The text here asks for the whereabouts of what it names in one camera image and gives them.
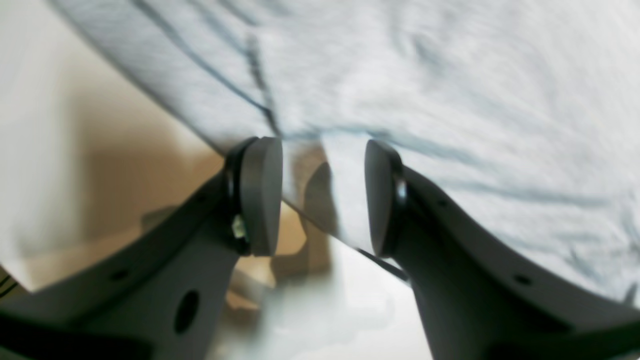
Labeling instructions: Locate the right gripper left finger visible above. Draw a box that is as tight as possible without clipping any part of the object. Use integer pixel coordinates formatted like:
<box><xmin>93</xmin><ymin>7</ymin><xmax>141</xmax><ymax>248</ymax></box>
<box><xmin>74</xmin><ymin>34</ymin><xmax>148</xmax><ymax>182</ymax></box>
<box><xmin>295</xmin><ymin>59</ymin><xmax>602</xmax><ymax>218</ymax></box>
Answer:
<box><xmin>0</xmin><ymin>137</ymin><xmax>283</xmax><ymax>360</ymax></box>

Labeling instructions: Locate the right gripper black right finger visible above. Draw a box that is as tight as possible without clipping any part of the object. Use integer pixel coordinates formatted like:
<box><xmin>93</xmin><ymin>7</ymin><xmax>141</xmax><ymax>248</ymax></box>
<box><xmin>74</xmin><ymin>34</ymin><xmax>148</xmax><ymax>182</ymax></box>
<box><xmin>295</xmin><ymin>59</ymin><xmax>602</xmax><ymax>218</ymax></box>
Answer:
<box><xmin>365</xmin><ymin>139</ymin><xmax>640</xmax><ymax>360</ymax></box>

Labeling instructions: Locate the grey T-shirt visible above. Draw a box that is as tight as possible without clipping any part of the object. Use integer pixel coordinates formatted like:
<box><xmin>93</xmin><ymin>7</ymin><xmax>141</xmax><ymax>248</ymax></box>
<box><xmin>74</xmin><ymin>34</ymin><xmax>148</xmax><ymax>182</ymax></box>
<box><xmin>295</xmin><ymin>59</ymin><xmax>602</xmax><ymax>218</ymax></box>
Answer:
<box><xmin>52</xmin><ymin>0</ymin><xmax>639</xmax><ymax>306</ymax></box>

